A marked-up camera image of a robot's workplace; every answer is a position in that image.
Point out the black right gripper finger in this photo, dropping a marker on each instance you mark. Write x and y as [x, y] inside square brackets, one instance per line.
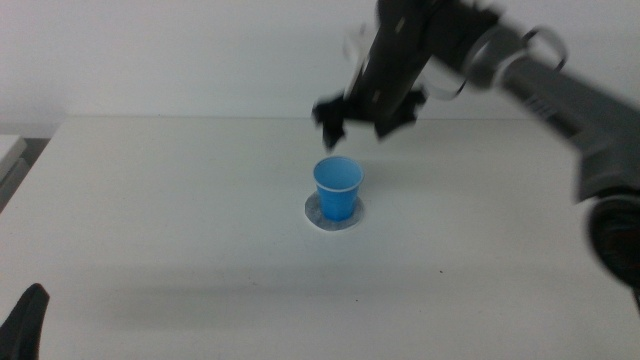
[400, 125]
[332, 120]

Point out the round grey cup mat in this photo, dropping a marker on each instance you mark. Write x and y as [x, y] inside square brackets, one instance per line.
[314, 216]

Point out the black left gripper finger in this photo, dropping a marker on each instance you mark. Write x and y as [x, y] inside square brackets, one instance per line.
[25, 325]

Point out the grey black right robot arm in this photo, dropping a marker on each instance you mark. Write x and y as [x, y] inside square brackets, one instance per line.
[575, 100]

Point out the blue plastic cup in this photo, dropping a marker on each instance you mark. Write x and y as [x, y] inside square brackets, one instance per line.
[337, 200]

